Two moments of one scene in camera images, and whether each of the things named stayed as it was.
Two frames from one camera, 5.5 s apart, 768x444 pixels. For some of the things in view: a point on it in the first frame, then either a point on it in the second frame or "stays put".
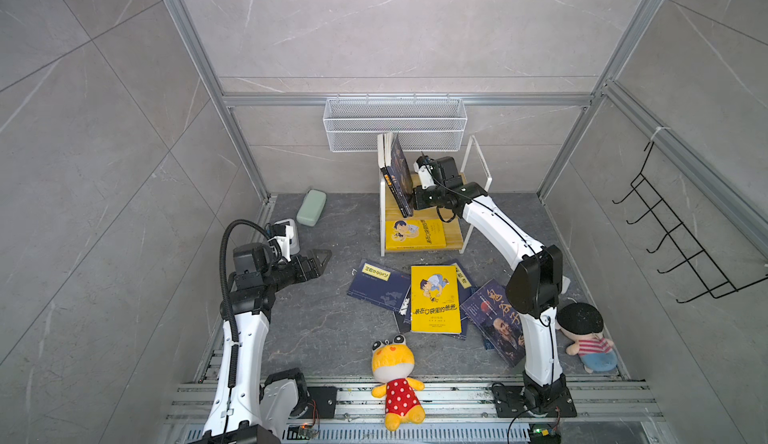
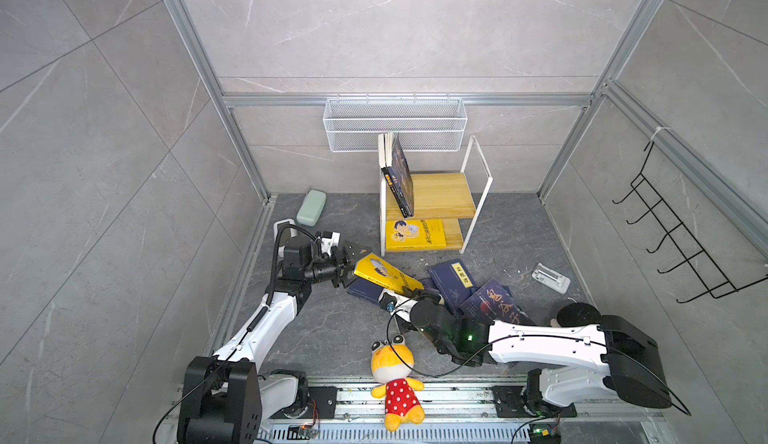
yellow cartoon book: [434, 299] -> [375, 268]
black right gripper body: [432, 197] -> [443, 349]
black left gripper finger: [320, 255] -> [355, 251]
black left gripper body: [281, 276] -> [328, 269]
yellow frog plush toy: [392, 362] stays put
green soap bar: [311, 207] stays put
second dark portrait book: [501, 325] stays put
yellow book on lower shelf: [415, 234] stays put
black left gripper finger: [319, 260] -> [347, 275]
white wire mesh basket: [424, 123] stays put
